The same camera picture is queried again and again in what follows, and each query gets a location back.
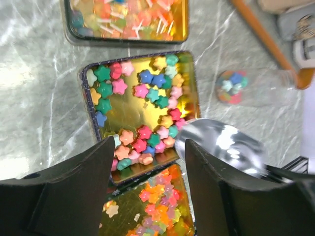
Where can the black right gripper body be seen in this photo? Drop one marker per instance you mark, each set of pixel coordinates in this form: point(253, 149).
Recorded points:
point(300, 163)

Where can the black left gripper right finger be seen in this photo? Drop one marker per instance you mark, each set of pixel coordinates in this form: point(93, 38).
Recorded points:
point(228, 202)

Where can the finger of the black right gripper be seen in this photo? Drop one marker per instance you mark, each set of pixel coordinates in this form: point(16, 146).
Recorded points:
point(277, 175)

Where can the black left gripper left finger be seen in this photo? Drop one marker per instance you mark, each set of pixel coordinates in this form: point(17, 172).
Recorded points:
point(64, 200)

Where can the silver metal scoop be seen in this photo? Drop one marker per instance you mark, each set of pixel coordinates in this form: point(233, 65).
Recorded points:
point(226, 143)

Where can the gold tin of gummy candies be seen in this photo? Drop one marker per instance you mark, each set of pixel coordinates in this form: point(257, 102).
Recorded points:
point(154, 205)

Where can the clear glass jar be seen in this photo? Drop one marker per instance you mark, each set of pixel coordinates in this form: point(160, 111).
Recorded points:
point(258, 87)

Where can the gold tin of star candies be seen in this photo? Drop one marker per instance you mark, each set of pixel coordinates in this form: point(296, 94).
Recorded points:
point(143, 102)

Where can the gold tin of stick candies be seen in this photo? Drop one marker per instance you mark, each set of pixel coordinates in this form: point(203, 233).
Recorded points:
point(134, 22)

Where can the wooden two-tier shelf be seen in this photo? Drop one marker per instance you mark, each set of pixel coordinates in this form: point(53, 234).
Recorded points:
point(303, 77)

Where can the white printed cup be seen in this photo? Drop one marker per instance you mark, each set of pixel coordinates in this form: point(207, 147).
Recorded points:
point(304, 53)

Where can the monkey print cup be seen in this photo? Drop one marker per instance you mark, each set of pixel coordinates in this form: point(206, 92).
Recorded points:
point(296, 26)

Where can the beige cup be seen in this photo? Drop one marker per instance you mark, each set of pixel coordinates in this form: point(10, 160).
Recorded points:
point(279, 6)

